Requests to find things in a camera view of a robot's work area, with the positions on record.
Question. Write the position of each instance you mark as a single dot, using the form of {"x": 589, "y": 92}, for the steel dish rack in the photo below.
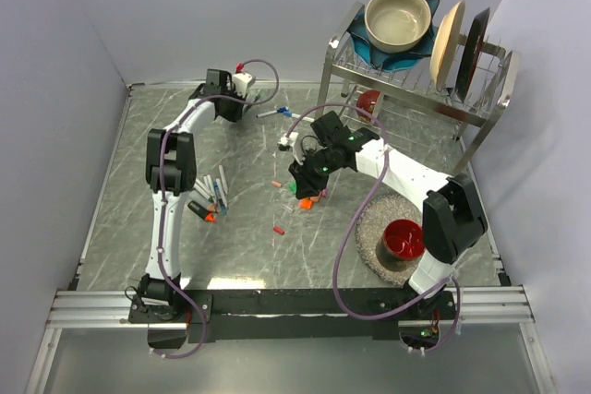
{"x": 436, "y": 126}

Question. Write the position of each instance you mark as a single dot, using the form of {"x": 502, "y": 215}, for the black plate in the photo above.
{"x": 472, "y": 49}

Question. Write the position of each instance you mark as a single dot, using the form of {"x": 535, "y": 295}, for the beige ceramic bowl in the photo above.
{"x": 395, "y": 26}

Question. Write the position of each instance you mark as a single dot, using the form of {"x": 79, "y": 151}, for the black orange highlighter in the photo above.
{"x": 200, "y": 211}

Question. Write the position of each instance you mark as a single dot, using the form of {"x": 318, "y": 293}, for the orange highlighter cap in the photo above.
{"x": 306, "y": 204}

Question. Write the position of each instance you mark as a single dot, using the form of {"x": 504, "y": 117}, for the dark blue pen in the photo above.
{"x": 219, "y": 187}

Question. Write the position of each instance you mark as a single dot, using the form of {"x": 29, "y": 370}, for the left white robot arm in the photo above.
{"x": 171, "y": 173}

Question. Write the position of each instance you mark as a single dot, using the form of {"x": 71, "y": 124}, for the beige plate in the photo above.
{"x": 445, "y": 44}

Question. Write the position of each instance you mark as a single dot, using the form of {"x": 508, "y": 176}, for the green capped marker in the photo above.
{"x": 206, "y": 183}
{"x": 199, "y": 186}

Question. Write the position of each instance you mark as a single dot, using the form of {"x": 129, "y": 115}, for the black base bar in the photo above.
{"x": 212, "y": 315}

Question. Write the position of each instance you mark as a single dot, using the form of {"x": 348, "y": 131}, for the speckled grey plate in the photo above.
{"x": 377, "y": 214}

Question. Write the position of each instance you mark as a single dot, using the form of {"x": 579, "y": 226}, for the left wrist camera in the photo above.
{"x": 242, "y": 81}

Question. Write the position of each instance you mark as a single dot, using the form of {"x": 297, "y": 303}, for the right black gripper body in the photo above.
{"x": 314, "y": 170}

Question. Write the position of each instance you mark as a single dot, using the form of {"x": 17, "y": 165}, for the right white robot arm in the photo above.
{"x": 453, "y": 218}

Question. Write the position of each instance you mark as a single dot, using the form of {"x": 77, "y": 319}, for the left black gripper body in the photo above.
{"x": 233, "y": 110}

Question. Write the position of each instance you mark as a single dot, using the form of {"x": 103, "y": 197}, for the red pen cap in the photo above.
{"x": 278, "y": 230}

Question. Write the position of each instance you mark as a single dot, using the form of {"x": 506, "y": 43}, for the small red bowl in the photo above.
{"x": 370, "y": 101}

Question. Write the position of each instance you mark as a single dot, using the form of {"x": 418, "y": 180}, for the red black mug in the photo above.
{"x": 401, "y": 242}

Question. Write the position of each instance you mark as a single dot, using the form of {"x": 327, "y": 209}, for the blue capped white marker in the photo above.
{"x": 285, "y": 111}

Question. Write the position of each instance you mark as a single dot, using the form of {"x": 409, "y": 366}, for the teal star shaped plate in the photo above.
{"x": 377, "y": 59}

